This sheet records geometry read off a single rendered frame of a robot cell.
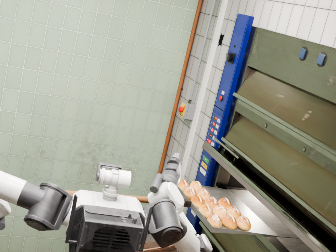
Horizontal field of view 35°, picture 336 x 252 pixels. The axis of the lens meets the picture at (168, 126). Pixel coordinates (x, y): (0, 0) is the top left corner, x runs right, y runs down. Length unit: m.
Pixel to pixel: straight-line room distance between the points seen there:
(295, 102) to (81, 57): 1.63
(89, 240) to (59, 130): 1.98
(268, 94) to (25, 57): 1.64
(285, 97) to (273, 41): 0.33
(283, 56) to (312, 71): 0.27
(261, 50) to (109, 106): 1.30
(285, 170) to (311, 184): 0.20
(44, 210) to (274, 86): 1.36
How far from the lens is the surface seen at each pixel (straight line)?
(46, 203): 1.88
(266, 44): 2.81
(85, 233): 1.77
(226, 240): 2.90
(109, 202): 1.92
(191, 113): 3.48
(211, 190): 2.98
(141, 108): 3.75
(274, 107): 2.60
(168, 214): 1.95
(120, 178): 1.90
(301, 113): 2.42
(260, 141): 2.71
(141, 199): 2.55
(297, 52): 2.55
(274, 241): 2.57
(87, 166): 3.80
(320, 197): 2.24
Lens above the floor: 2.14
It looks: 13 degrees down
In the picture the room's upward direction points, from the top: 13 degrees clockwise
